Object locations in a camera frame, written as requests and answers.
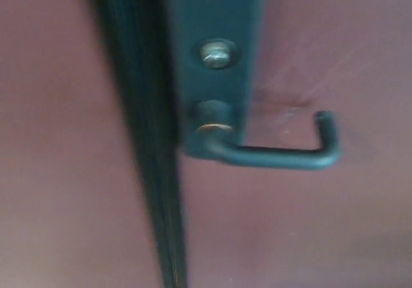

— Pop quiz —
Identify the dark metal lock plate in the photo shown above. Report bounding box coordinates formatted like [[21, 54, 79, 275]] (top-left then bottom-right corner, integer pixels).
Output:
[[162, 0, 268, 159]]

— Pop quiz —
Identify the black door edge seal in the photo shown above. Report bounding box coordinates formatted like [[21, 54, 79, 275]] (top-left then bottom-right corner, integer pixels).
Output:
[[82, 0, 178, 288], [128, 0, 190, 288]]

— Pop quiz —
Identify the black lever door handle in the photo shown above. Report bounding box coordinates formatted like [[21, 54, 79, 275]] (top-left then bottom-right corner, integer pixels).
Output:
[[185, 100, 342, 172]]

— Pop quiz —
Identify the silver lock cylinder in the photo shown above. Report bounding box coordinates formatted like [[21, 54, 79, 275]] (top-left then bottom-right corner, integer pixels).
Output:
[[192, 38, 241, 72]]

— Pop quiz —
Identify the maroon door leaf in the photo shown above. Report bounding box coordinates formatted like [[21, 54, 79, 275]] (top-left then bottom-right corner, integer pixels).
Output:
[[0, 0, 164, 288], [178, 0, 412, 288]]

